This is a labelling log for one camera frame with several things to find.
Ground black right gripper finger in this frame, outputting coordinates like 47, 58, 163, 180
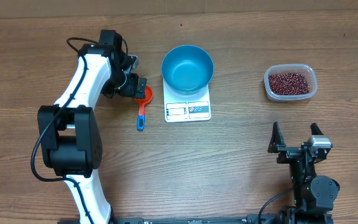
267, 121, 286, 153
310, 123, 323, 135

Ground red measuring scoop blue handle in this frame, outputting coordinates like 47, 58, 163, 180
135, 85, 154, 131

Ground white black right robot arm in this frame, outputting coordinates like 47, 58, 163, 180
267, 122, 340, 223

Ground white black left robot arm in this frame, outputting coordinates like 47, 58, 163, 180
30, 30, 152, 223

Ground white kitchen scale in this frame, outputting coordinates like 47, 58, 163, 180
163, 80, 212, 123

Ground blue bowl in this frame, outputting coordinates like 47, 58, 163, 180
161, 45, 214, 95

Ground red beans in container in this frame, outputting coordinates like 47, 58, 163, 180
268, 72, 310, 95

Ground clear plastic container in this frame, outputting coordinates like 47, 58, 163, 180
264, 63, 318, 101

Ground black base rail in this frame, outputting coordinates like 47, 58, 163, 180
57, 214, 288, 224

